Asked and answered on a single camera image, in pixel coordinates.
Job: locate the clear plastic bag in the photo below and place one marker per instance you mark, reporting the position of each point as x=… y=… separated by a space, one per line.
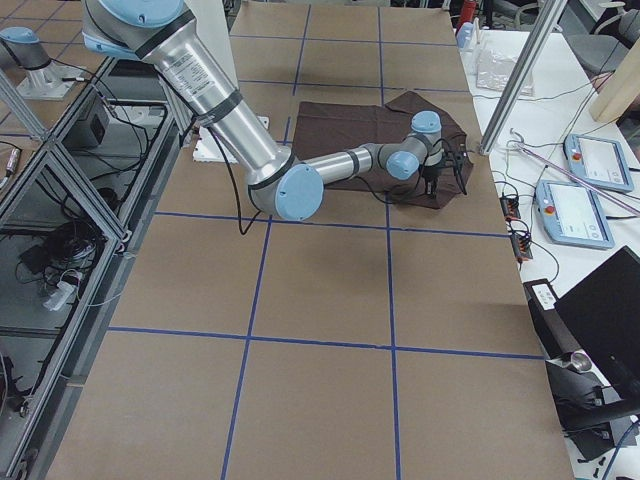
x=493 y=69

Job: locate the brown paper table cover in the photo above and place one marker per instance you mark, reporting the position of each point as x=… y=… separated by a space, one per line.
x=176 y=407

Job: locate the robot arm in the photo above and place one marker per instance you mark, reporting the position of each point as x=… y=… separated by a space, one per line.
x=164 y=35
x=25 y=48

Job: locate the teach pendant far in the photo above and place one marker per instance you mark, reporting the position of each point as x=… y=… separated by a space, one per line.
x=598 y=161

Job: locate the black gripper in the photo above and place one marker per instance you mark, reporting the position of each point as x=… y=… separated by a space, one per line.
x=431 y=173

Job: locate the dark brown t-shirt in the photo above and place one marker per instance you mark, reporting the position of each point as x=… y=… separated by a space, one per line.
x=325 y=128

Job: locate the blue tape line near crosswise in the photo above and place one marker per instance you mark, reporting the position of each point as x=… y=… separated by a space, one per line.
x=327 y=343

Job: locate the teach pendant near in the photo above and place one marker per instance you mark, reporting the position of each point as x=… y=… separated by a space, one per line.
x=572 y=215

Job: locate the teach pendant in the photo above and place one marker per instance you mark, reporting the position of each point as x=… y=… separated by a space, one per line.
x=572 y=215
x=598 y=161

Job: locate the aluminium frame post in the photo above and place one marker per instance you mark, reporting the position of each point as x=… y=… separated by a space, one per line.
x=548 y=17

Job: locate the aluminium frame rack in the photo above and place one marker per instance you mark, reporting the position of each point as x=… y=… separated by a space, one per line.
x=73 y=216

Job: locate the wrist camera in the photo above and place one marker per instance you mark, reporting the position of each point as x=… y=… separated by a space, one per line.
x=455 y=161

